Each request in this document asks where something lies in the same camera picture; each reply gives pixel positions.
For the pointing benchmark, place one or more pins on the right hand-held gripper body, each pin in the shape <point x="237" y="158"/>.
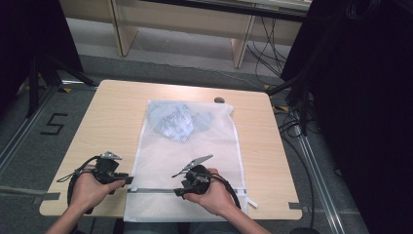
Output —
<point x="198" y="178"/>

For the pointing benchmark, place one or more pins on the grey table grommet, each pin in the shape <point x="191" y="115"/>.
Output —
<point x="219" y="100"/>

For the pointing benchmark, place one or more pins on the aluminium floor rail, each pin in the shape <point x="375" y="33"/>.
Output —
<point x="22" y="130"/>
<point x="319" y="182"/>

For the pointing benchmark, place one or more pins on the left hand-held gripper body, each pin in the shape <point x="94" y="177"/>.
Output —
<point x="105" y="167"/>

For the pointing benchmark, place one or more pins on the light blue garment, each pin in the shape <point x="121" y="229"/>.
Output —
<point x="175" y="122"/>

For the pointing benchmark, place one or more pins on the black curtain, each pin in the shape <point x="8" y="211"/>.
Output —
<point x="363" y="97"/>
<point x="29" y="35"/>

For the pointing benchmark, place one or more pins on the white mesh laundry bag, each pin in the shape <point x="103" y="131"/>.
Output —
<point x="195" y="146"/>

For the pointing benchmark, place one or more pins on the grey tape strip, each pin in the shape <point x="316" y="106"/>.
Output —
<point x="297" y="206"/>
<point x="48" y="196"/>

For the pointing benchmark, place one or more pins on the person's left hand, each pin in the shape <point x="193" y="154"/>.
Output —
<point x="89" y="191"/>

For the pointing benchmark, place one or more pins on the light wooden desk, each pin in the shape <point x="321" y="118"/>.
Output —
<point x="181" y="22"/>

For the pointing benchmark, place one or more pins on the person's right hand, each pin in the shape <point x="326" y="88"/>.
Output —
<point x="216" y="196"/>

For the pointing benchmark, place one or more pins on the black metal stand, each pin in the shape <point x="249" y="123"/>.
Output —
<point x="300" y="94"/>
<point x="42" y="78"/>

